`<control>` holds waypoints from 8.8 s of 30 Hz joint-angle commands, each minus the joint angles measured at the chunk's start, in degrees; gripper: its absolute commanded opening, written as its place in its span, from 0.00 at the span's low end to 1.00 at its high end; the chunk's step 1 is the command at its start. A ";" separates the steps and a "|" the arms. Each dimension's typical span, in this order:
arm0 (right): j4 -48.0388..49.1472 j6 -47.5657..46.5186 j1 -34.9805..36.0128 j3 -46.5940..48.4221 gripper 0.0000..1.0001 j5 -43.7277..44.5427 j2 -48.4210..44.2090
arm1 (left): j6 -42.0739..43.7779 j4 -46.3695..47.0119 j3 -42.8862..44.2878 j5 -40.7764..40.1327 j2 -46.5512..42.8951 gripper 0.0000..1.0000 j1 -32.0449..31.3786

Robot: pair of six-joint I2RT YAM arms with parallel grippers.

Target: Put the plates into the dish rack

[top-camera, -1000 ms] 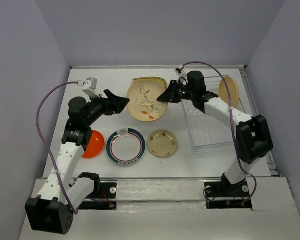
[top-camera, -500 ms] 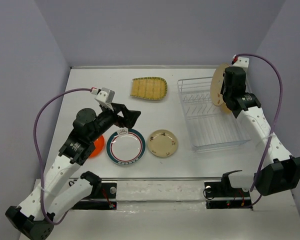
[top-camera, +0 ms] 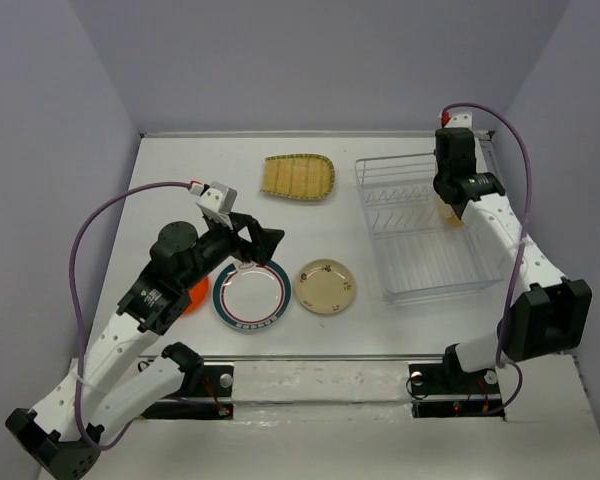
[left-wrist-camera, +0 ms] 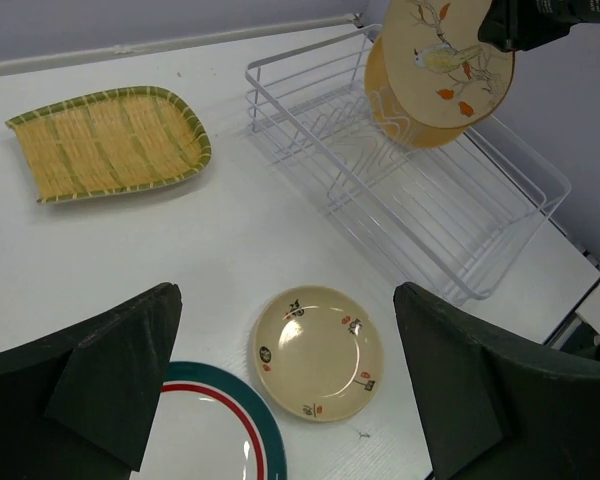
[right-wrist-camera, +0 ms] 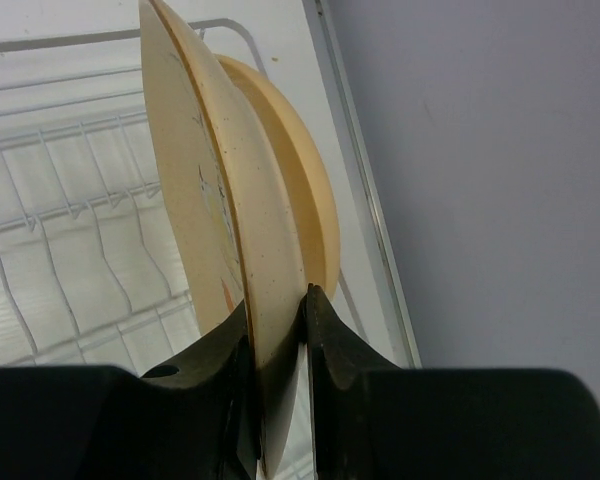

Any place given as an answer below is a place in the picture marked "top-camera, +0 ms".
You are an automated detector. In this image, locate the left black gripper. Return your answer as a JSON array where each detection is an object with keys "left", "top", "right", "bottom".
[{"left": 181, "top": 211, "right": 285, "bottom": 291}]

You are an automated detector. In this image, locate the white plate green red rim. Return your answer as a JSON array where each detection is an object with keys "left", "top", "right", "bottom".
[{"left": 212, "top": 261, "right": 291, "bottom": 333}]

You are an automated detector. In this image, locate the plain yellow round plate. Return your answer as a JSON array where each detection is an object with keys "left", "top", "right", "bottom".
[{"left": 434, "top": 195, "right": 464, "bottom": 228}]

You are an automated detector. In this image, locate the bamboo pattern tray plate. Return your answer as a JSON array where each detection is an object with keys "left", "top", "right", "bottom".
[{"left": 260, "top": 153, "right": 336, "bottom": 202}]

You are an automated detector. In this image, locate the small cream floral plate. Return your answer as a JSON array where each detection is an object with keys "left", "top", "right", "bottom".
[{"left": 293, "top": 259, "right": 357, "bottom": 315}]

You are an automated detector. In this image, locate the orange plastic bowl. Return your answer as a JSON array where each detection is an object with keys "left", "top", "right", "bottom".
[{"left": 184, "top": 277, "right": 210, "bottom": 315}]

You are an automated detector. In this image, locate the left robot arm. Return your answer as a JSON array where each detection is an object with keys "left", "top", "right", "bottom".
[{"left": 5, "top": 213, "right": 284, "bottom": 479}]

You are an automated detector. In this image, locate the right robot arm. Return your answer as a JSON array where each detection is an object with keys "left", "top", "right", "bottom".
[{"left": 433, "top": 127, "right": 592, "bottom": 392}]

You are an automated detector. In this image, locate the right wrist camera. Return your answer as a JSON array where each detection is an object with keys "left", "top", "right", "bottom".
[{"left": 440, "top": 111, "right": 473, "bottom": 130}]

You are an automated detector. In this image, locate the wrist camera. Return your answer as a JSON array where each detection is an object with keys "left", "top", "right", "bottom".
[
  {"left": 440, "top": 111, "right": 473, "bottom": 130},
  {"left": 196, "top": 182, "right": 237, "bottom": 229}
]

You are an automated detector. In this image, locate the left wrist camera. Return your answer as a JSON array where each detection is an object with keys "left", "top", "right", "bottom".
[{"left": 196, "top": 182, "right": 237, "bottom": 229}]

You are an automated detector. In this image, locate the white wire dish rack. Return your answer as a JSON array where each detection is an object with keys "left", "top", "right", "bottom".
[{"left": 354, "top": 153, "right": 502, "bottom": 302}]

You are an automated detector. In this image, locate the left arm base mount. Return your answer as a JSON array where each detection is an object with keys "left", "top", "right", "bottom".
[{"left": 140, "top": 362, "right": 234, "bottom": 421}]

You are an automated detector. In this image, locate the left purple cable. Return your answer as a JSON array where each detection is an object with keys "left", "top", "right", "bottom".
[{"left": 68, "top": 181, "right": 204, "bottom": 448}]

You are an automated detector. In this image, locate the purple cable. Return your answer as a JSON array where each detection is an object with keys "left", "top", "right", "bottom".
[
  {"left": 68, "top": 181, "right": 204, "bottom": 448},
  {"left": 440, "top": 103, "right": 533, "bottom": 417}
]

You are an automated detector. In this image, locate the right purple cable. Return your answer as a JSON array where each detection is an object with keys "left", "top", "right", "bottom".
[{"left": 440, "top": 103, "right": 533, "bottom": 417}]

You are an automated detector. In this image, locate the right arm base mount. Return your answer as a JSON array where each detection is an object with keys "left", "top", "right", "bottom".
[{"left": 405, "top": 363, "right": 505, "bottom": 419}]

